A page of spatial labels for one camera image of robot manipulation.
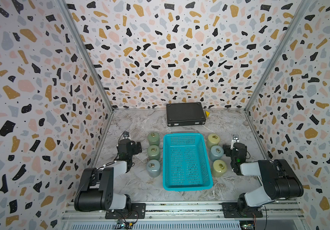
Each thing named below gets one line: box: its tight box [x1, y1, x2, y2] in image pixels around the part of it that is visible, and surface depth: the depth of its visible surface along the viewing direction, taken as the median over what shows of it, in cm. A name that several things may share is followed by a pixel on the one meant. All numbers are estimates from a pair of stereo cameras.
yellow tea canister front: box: [211, 159, 228, 178], surface depth 83 cm
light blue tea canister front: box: [146, 159, 162, 178], surface depth 83 cm
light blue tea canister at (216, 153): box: [208, 145, 224, 161], surface depth 89 cm
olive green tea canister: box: [147, 144, 161, 161], surface depth 89 cm
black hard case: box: [165, 102, 207, 127], surface depth 115 cm
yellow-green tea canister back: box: [206, 133, 221, 150], surface depth 96 cm
